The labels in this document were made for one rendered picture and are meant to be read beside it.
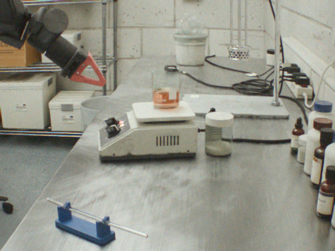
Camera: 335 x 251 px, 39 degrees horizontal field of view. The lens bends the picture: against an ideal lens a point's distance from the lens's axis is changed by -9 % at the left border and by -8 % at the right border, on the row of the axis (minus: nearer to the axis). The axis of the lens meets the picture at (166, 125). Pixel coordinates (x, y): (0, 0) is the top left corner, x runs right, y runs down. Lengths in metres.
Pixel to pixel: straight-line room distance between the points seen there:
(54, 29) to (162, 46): 2.49
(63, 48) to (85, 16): 2.45
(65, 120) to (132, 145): 2.23
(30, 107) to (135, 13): 0.95
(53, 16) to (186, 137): 0.37
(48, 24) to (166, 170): 0.37
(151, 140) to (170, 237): 0.33
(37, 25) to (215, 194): 0.48
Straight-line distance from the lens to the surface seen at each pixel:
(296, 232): 0.78
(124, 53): 3.50
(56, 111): 3.25
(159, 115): 1.03
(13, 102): 3.37
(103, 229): 0.74
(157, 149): 1.04
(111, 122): 1.10
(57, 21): 1.02
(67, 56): 1.08
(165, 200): 0.87
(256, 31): 3.46
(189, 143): 1.04
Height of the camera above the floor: 1.13
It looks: 17 degrees down
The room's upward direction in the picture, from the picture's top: straight up
